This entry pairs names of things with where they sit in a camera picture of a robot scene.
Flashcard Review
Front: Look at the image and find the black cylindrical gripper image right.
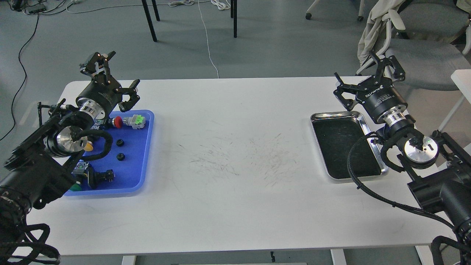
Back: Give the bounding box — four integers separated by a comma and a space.
333, 50, 408, 124

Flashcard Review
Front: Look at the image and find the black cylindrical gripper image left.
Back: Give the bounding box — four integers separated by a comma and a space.
76, 51, 140, 119

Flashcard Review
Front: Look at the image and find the small black gear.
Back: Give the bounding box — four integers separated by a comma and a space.
116, 139, 125, 146
116, 153, 125, 161

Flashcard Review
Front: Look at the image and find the silver metal tray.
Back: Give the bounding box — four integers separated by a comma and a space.
311, 111, 389, 183

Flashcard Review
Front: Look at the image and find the blue plastic tray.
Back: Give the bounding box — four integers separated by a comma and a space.
65, 110, 155, 197

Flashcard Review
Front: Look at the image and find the black table leg left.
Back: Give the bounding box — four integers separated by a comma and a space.
141, 0, 160, 42

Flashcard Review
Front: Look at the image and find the black table leg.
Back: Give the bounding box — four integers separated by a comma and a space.
141, 0, 160, 42
230, 0, 238, 38

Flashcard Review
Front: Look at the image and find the beige jacket on chair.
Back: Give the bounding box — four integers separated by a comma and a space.
357, 0, 404, 65

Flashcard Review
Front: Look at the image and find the grey office chair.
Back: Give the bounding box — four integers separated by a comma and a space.
357, 0, 470, 91

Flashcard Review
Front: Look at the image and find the white side table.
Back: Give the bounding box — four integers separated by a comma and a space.
438, 69, 471, 131

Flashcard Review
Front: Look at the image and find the black table leg right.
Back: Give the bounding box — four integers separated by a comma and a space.
230, 0, 238, 38

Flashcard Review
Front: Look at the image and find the red push button switch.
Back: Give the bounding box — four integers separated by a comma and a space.
102, 116, 124, 129

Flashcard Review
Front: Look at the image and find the green grey switch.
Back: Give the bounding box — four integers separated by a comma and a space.
123, 114, 146, 130

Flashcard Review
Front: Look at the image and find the yellow push button switch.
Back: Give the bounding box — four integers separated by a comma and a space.
84, 141, 94, 152

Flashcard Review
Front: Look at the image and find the green push button switch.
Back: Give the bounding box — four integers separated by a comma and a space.
69, 161, 90, 192

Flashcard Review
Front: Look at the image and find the black cable on floor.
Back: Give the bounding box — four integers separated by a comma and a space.
0, 13, 40, 142

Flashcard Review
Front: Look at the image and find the white cable on floor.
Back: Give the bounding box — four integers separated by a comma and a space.
198, 0, 220, 79

